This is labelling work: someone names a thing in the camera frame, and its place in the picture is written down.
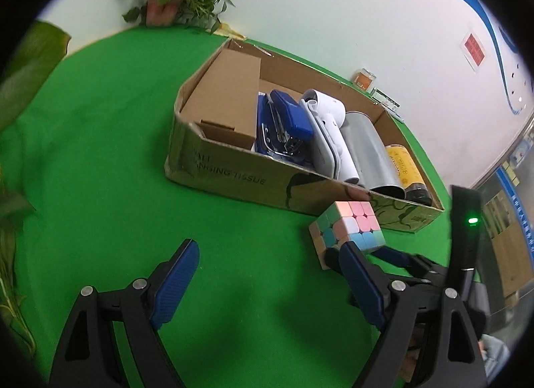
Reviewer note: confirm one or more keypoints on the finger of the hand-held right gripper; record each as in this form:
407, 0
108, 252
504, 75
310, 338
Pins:
400, 258
331, 258

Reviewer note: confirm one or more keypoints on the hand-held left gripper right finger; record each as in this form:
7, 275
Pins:
363, 283

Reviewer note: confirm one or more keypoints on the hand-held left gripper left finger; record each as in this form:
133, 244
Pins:
175, 283

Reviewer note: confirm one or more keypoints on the pastel puzzle cube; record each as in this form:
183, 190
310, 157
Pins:
346, 221

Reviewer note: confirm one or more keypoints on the yellow label tea canister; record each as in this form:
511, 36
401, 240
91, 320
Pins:
404, 169

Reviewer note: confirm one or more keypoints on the grey folding phone stand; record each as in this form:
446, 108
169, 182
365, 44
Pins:
329, 150

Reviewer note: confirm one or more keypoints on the stainless steel cup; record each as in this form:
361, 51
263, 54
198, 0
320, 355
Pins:
367, 150

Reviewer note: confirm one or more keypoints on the large cardboard box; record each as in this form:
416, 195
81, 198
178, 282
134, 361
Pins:
233, 179

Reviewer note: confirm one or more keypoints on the blue stapler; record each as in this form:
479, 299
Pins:
292, 116

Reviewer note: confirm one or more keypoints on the white plastic bottle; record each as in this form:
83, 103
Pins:
329, 106

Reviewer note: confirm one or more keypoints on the small brown cardboard box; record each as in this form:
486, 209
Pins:
225, 91

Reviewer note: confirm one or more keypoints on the brown cardboard carton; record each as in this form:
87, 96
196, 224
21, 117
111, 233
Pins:
509, 254

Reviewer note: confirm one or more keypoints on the person's grey clothing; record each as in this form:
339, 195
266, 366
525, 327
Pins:
494, 350

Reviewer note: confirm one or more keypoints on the green felt table cover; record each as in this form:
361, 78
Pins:
104, 141

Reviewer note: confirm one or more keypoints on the orange glass jar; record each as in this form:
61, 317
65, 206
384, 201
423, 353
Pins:
364, 80

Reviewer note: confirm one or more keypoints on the yellow paper scrap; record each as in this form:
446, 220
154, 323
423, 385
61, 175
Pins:
231, 31

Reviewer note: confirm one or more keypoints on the large-leaf green plant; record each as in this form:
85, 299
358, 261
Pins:
29, 66

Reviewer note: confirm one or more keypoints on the glass door frame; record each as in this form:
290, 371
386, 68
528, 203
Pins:
513, 171

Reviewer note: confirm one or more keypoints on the red wall sign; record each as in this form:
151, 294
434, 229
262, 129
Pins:
474, 49

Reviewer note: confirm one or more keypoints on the blue wall decal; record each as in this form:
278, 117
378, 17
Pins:
506, 39

